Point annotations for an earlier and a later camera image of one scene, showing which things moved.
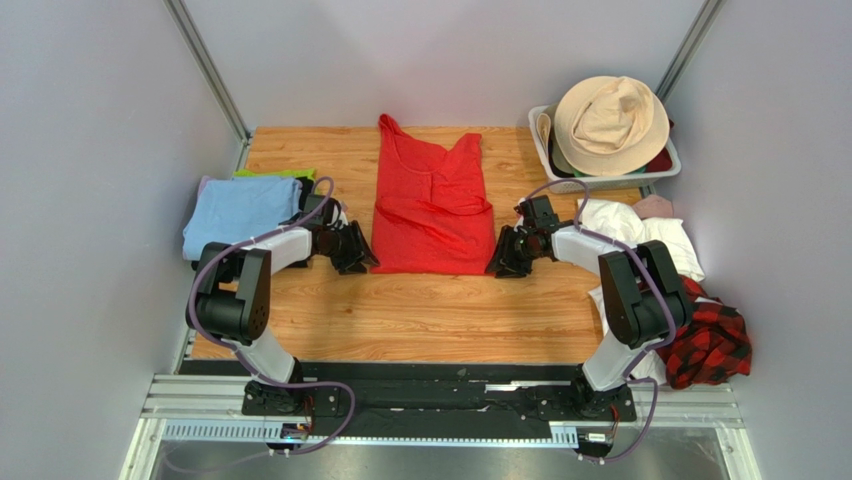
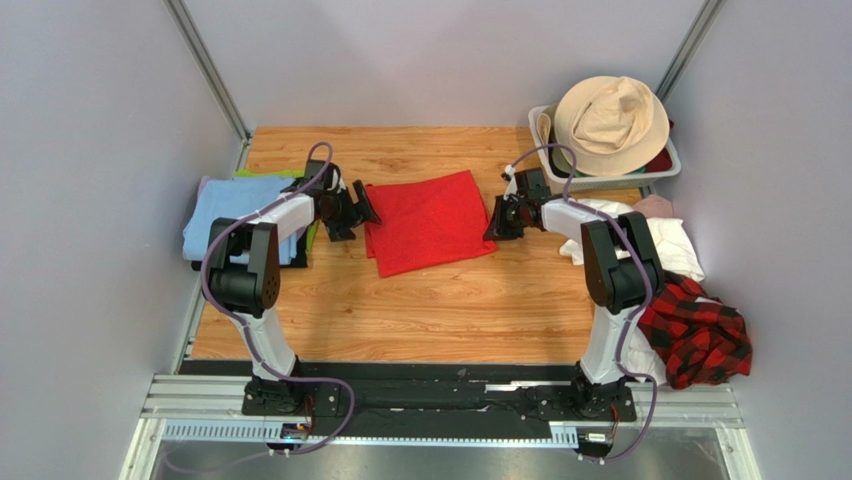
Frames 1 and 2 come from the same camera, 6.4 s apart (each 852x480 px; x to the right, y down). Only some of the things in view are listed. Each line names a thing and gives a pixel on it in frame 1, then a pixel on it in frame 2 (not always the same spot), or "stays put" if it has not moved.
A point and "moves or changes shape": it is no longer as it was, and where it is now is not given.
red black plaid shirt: x=714 y=346 stays put
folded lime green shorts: x=311 y=173 stays put
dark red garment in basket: x=665 y=162 stays put
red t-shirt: x=431 y=214 moves or changes shape
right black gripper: x=516 y=247 -> x=502 y=217
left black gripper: x=350 y=263 -> x=340 y=231
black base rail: x=429 y=399 stays put
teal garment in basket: x=641 y=169 stays put
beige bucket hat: x=607 y=125 stays put
